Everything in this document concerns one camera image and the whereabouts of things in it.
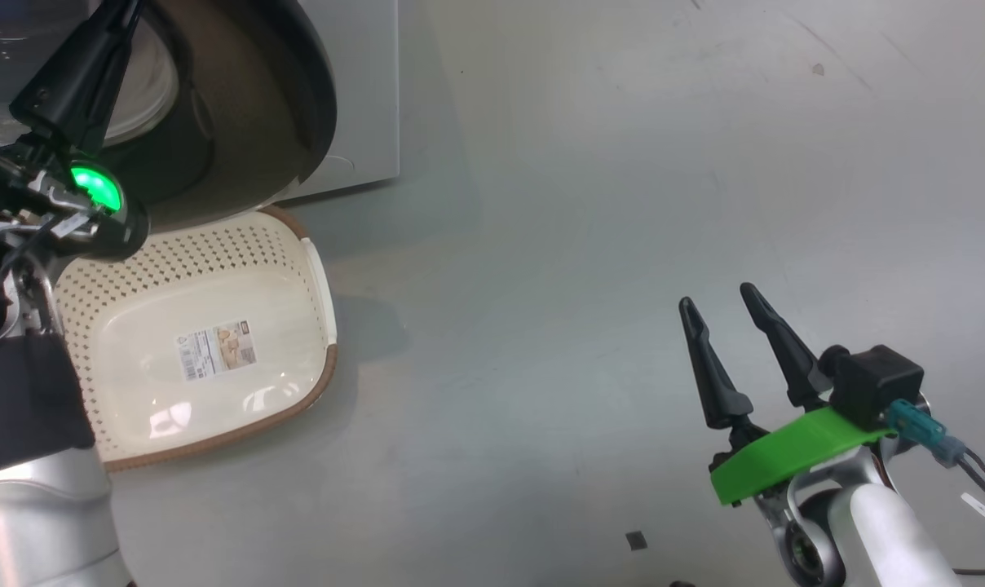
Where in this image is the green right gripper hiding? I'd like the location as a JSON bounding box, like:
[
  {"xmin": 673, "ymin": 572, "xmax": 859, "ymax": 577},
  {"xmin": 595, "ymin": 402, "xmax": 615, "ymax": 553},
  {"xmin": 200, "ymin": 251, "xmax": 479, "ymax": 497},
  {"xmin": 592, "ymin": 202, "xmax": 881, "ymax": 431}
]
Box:
[{"xmin": 678, "ymin": 283, "xmax": 897, "ymax": 506}]

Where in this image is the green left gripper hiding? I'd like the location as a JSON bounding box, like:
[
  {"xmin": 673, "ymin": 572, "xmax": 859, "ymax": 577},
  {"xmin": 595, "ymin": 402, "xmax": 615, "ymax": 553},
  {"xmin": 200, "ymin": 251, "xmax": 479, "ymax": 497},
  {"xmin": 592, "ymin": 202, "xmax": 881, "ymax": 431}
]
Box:
[{"xmin": 0, "ymin": 0, "xmax": 144, "ymax": 217}]

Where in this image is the cream perforated laundry basket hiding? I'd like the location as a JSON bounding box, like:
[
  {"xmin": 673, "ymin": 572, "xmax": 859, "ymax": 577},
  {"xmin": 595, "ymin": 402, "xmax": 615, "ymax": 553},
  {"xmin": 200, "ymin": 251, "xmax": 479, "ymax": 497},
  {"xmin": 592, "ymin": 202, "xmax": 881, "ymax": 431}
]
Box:
[{"xmin": 52, "ymin": 205, "xmax": 338, "ymax": 474}]

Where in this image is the basket product label sticker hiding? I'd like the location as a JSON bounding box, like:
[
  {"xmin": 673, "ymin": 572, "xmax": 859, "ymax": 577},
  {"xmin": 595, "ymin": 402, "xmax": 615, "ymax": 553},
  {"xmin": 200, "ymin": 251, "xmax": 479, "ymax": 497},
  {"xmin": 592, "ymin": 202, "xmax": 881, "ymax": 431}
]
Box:
[{"xmin": 176, "ymin": 322, "xmax": 257, "ymax": 382}]

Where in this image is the teal plug right camera cable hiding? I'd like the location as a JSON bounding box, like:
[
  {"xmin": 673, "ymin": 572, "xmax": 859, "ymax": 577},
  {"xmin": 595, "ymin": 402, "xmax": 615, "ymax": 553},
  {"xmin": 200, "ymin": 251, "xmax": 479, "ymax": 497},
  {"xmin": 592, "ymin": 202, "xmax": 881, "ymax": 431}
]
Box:
[{"xmin": 886, "ymin": 399, "xmax": 985, "ymax": 514}]

